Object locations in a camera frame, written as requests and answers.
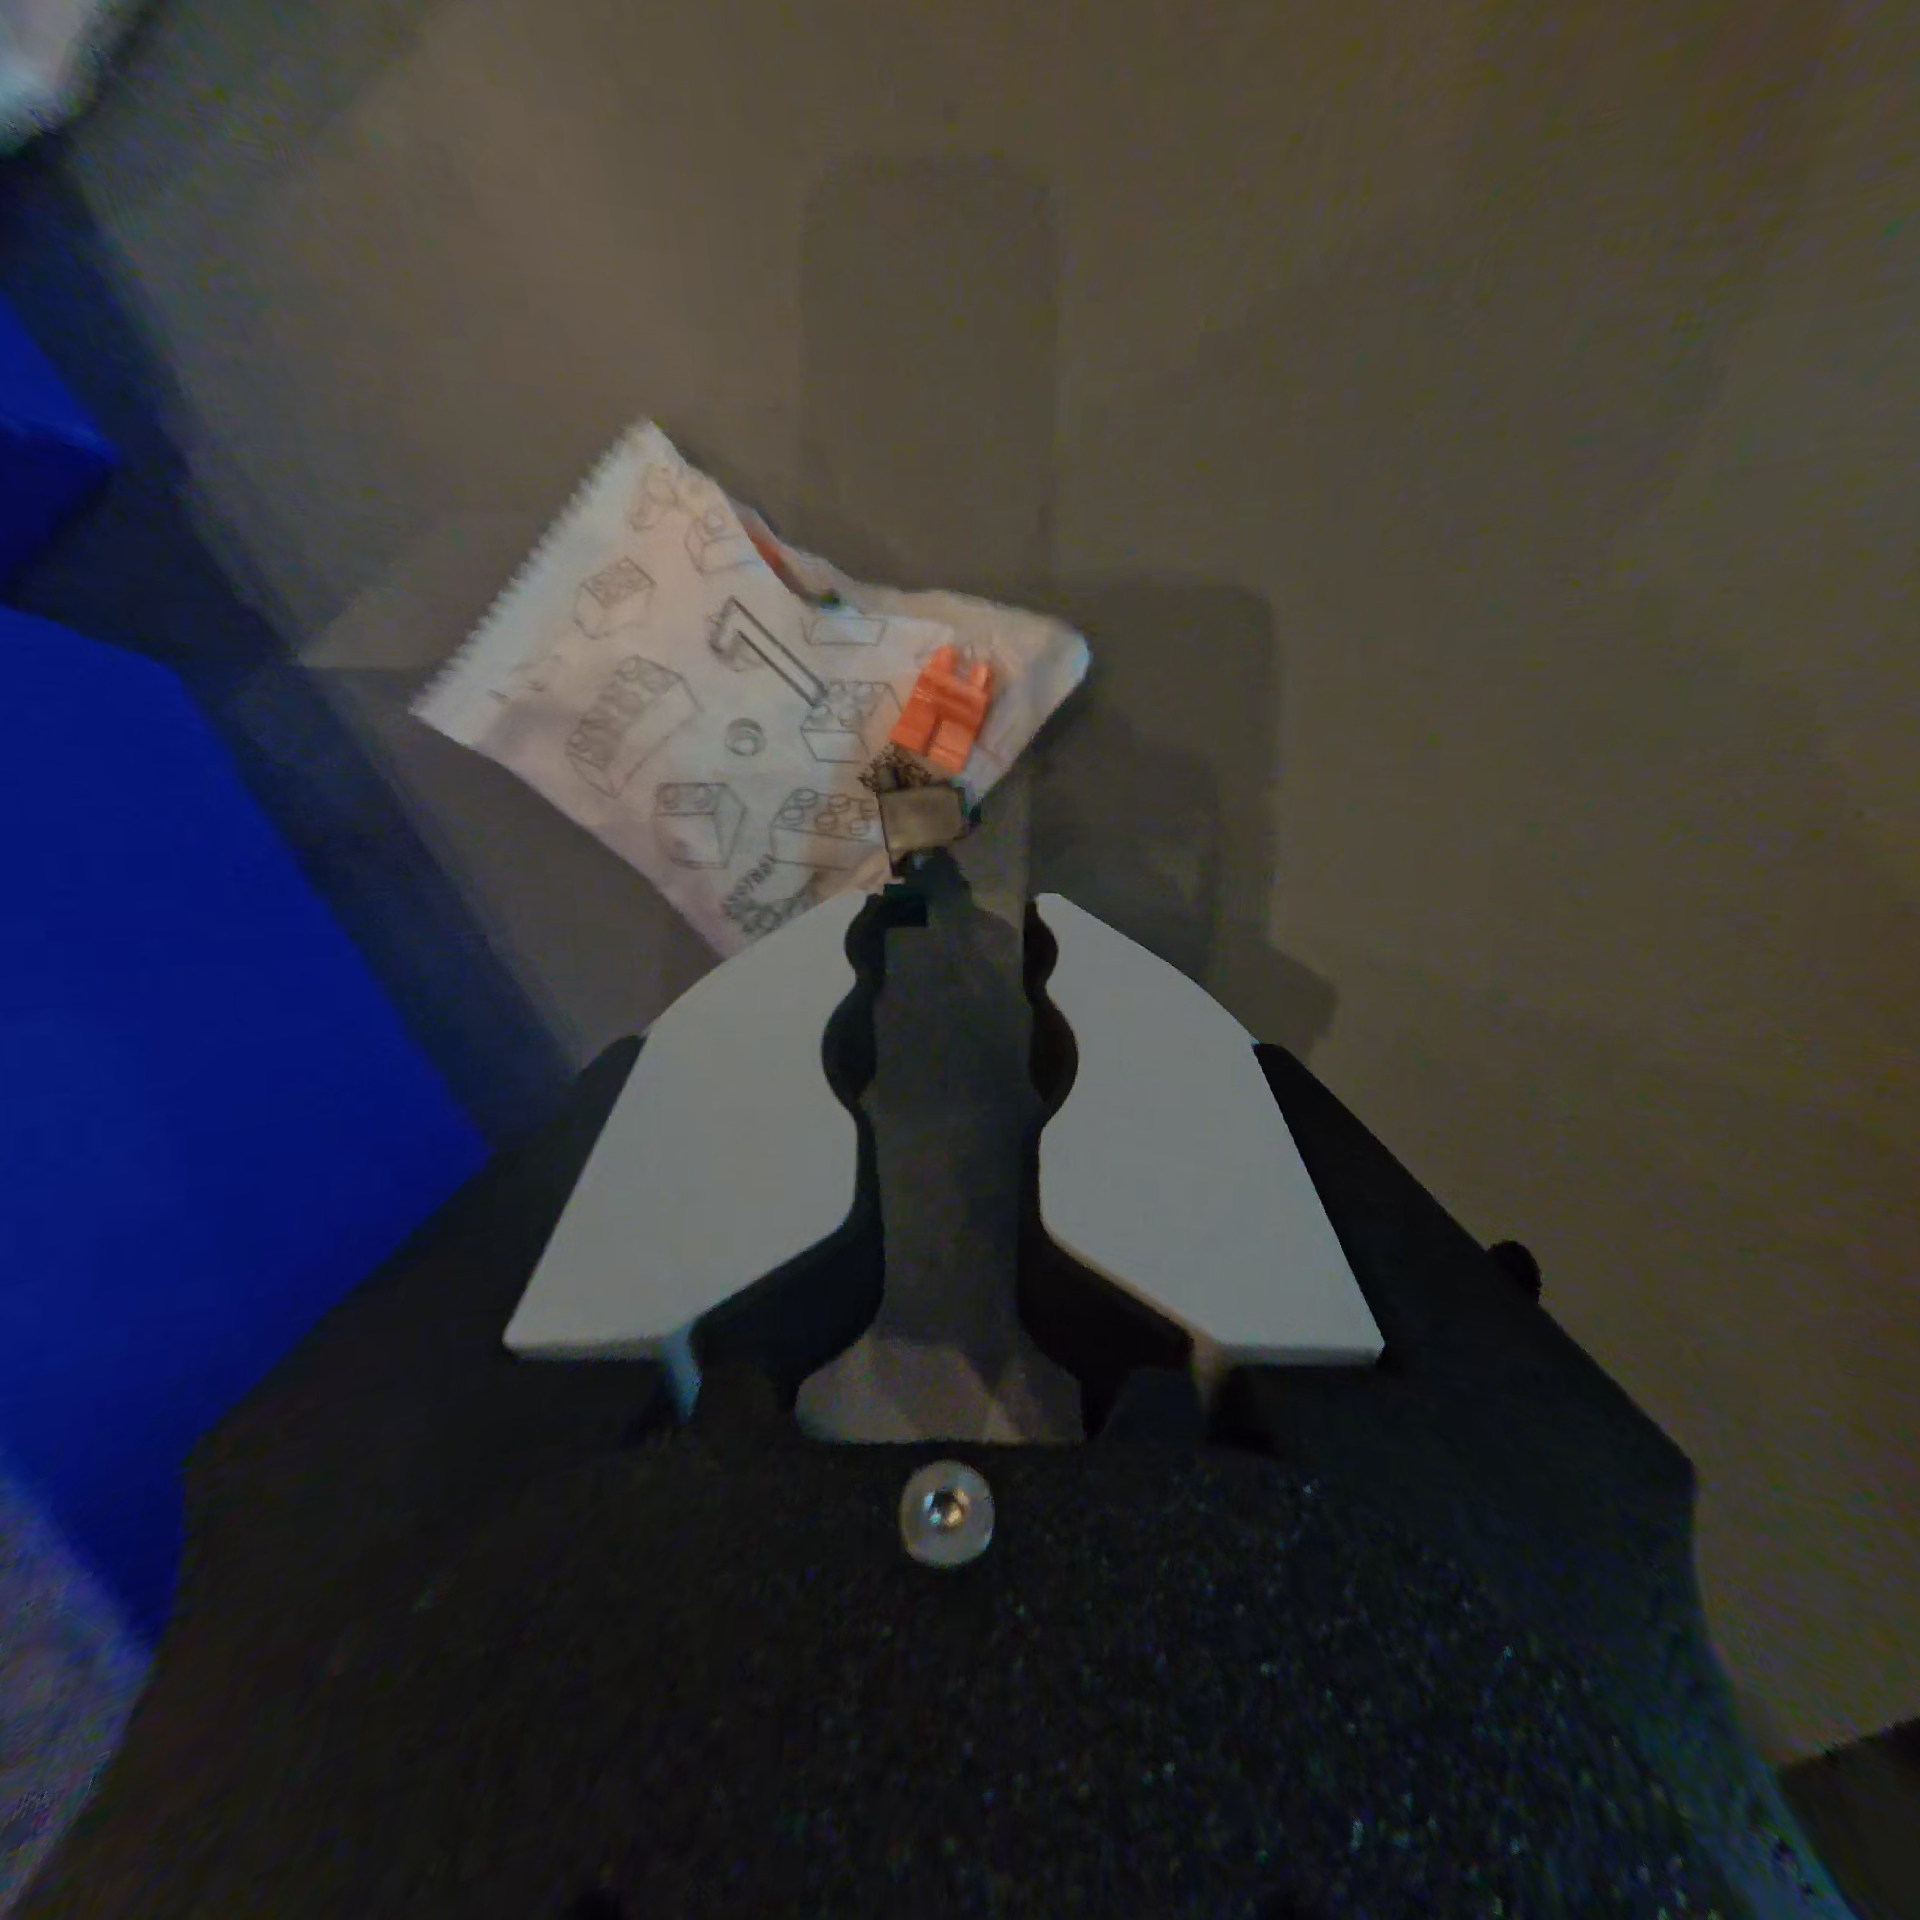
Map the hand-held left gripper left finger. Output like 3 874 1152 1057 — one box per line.
505 900 891 1374

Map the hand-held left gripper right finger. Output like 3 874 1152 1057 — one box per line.
1022 895 1389 1371

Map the small white brick-print bag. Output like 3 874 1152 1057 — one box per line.
413 417 1095 963

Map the grey desk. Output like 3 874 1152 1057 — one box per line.
0 0 1920 1803

